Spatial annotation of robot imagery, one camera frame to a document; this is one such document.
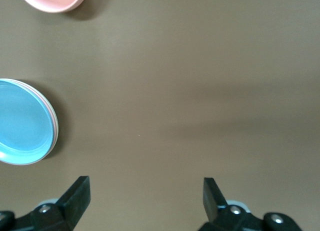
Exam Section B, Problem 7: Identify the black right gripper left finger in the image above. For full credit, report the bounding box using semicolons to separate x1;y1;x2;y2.
0;175;91;231

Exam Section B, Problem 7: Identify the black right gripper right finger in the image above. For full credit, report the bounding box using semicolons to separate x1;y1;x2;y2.
197;177;303;231

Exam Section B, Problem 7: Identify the brown table cover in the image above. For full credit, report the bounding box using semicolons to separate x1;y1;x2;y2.
0;0;320;231

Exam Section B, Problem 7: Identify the beige plate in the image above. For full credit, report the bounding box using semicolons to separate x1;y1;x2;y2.
9;78;60;166

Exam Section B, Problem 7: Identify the blue plate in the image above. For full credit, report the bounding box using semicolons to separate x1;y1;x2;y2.
0;78;55;165

